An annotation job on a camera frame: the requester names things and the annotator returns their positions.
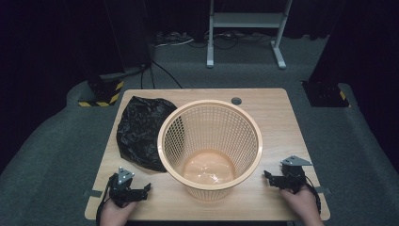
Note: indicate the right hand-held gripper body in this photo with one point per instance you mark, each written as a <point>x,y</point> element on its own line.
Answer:
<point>293,179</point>

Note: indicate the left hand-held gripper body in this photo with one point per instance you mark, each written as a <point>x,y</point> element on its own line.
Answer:
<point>120,191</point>

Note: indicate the black plastic trash bag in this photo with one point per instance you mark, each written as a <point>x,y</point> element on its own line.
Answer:
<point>139,132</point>

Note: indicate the beige plastic mesh basket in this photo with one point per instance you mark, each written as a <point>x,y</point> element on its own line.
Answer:
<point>209,171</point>

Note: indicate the person's left hand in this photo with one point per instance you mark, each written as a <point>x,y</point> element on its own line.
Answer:
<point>116,215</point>

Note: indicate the person's right hand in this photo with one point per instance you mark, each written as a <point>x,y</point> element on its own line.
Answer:
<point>302,205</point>

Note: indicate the grey tape strip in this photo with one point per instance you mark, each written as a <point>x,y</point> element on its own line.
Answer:
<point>92,193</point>
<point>323,190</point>

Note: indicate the black base with yellow mark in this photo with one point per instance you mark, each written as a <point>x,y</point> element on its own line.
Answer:
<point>324,94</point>

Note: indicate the black yellow striped base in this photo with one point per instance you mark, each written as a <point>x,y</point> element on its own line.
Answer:
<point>105,89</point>

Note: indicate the white metal stand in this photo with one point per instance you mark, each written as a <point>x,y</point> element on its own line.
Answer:
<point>247,20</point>

